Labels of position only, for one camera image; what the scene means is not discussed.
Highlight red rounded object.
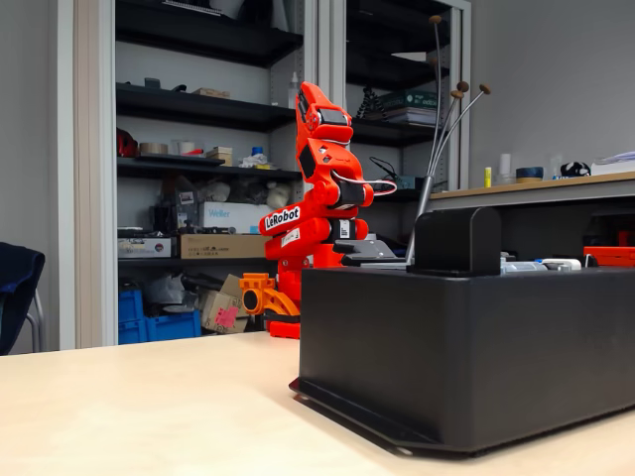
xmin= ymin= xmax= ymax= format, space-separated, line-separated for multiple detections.
xmin=116 ymin=127 xmax=140 ymax=159

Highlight white Weller box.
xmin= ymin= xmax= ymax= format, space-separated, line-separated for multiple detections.
xmin=198 ymin=201 xmax=273 ymax=235

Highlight wood top desk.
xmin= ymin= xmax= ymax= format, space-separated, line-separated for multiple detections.
xmin=429 ymin=171 xmax=635 ymax=272

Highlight metal stems with brown knobs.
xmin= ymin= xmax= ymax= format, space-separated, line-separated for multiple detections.
xmin=405 ymin=14 xmax=492 ymax=264

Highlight orange table clamp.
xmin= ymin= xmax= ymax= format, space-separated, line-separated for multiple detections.
xmin=238 ymin=272 xmax=302 ymax=318

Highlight black cable bundle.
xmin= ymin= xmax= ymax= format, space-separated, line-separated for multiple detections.
xmin=369 ymin=157 xmax=401 ymax=182

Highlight black bag with label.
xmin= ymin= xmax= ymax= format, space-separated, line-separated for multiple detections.
xmin=148 ymin=174 xmax=200 ymax=234

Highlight dark blue chair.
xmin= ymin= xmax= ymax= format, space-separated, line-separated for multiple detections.
xmin=0 ymin=241 xmax=47 ymax=357

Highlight blue plastic crate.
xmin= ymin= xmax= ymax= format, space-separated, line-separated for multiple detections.
xmin=117 ymin=289 xmax=202 ymax=346

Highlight white plastic bag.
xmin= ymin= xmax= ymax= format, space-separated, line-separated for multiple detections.
xmin=266 ymin=181 xmax=293 ymax=209

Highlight metal chair frame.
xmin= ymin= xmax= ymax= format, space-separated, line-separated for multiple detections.
xmin=23 ymin=290 xmax=49 ymax=353

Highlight stack of books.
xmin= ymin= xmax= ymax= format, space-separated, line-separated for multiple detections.
xmin=386 ymin=107 xmax=438 ymax=125

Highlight black flexible tripod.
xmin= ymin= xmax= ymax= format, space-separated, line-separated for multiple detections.
xmin=359 ymin=87 xmax=388 ymax=120

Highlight green edding box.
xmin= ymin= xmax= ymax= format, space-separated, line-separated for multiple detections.
xmin=379 ymin=90 xmax=439 ymax=110

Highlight white printed flat box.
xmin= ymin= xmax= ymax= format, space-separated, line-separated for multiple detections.
xmin=117 ymin=236 xmax=173 ymax=260

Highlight grey hinged door plate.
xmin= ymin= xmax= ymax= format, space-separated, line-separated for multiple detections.
xmin=354 ymin=261 xmax=413 ymax=272

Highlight black task board box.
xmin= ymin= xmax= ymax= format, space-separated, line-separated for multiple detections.
xmin=289 ymin=265 xmax=635 ymax=457

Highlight cardboard box pink label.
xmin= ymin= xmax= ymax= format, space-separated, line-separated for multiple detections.
xmin=199 ymin=274 xmax=250 ymax=334

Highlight long brown cardboard box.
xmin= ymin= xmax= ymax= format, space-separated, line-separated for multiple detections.
xmin=179 ymin=233 xmax=273 ymax=260

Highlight red clamp block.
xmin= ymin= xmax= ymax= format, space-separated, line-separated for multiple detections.
xmin=267 ymin=319 xmax=303 ymax=341

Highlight small wooden box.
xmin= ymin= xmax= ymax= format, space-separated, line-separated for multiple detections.
xmin=205 ymin=146 xmax=233 ymax=168

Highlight black rounded holder block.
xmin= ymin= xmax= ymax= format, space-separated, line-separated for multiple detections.
xmin=406 ymin=206 xmax=502 ymax=278

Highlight grey metal shelf cabinet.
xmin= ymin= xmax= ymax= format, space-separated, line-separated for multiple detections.
xmin=317 ymin=0 xmax=473 ymax=249
xmin=57 ymin=0 xmax=318 ymax=351

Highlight silver metal hinge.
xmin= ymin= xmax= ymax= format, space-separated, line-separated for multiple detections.
xmin=499 ymin=257 xmax=550 ymax=276

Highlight black screwed bracket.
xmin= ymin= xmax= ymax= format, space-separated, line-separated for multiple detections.
xmin=332 ymin=239 xmax=406 ymax=267

